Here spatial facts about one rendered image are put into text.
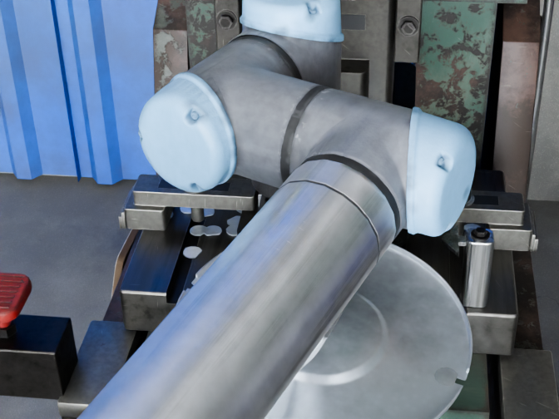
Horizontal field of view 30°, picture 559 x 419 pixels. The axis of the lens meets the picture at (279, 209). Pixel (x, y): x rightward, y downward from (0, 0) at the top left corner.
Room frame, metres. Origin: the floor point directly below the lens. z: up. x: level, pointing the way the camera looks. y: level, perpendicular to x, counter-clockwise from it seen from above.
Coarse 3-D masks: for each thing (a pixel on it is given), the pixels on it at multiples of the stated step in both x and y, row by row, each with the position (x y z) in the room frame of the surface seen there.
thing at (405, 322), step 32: (384, 256) 0.87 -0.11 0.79; (416, 256) 0.87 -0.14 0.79; (384, 288) 0.82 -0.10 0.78; (416, 288) 0.82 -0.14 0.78; (448, 288) 0.82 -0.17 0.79; (352, 320) 0.78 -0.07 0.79; (384, 320) 0.78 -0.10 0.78; (416, 320) 0.78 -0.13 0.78; (448, 320) 0.78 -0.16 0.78; (320, 352) 0.73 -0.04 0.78; (352, 352) 0.73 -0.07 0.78; (384, 352) 0.74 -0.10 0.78; (416, 352) 0.74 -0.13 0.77; (448, 352) 0.74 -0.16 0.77; (320, 384) 0.70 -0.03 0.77; (352, 384) 0.70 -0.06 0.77; (384, 384) 0.70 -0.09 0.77; (416, 384) 0.70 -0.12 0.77; (288, 416) 0.67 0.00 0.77; (320, 416) 0.67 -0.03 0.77; (352, 416) 0.67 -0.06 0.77; (384, 416) 0.67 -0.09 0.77; (416, 416) 0.67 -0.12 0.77
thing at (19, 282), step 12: (0, 276) 0.89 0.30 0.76; (12, 276) 0.89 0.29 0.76; (24, 276) 0.89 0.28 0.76; (0, 288) 0.87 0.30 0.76; (12, 288) 0.87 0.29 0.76; (24, 288) 0.87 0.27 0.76; (0, 300) 0.85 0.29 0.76; (12, 300) 0.85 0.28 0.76; (24, 300) 0.86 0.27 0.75; (0, 312) 0.83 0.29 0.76; (12, 312) 0.84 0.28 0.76; (0, 324) 0.86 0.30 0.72
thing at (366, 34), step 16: (352, 0) 0.96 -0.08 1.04; (368, 0) 0.96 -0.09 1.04; (384, 0) 0.96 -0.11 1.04; (352, 16) 0.96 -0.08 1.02; (368, 16) 0.96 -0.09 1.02; (384, 16) 0.96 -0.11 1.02; (352, 32) 0.96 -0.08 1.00; (368, 32) 0.96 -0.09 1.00; (384, 32) 0.96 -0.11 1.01; (352, 48) 0.96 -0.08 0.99; (368, 48) 0.96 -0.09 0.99; (384, 48) 0.96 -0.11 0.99; (352, 64) 0.95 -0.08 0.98; (368, 64) 0.95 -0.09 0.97; (384, 64) 0.96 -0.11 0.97; (352, 80) 0.93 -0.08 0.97; (368, 80) 0.95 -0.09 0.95; (384, 80) 0.96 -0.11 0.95; (368, 96) 0.96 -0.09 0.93; (384, 96) 0.96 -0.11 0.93
